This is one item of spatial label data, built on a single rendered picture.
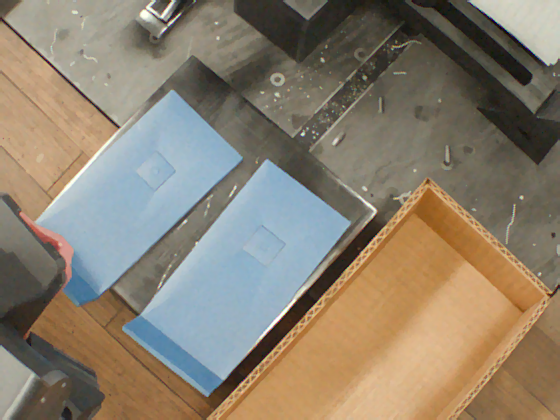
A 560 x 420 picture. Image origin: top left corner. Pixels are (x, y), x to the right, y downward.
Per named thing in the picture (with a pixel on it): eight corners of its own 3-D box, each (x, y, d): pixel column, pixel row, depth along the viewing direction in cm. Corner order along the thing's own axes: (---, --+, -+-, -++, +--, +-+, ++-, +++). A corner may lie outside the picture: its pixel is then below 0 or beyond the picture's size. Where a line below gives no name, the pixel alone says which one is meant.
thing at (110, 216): (17, 241, 79) (11, 231, 76) (172, 91, 82) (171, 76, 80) (82, 314, 78) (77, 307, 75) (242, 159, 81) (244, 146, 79)
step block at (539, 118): (475, 108, 85) (499, 65, 77) (496, 82, 86) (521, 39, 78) (537, 166, 85) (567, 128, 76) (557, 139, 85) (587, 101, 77)
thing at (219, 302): (124, 335, 78) (121, 328, 75) (266, 160, 82) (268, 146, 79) (207, 401, 77) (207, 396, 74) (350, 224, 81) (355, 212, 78)
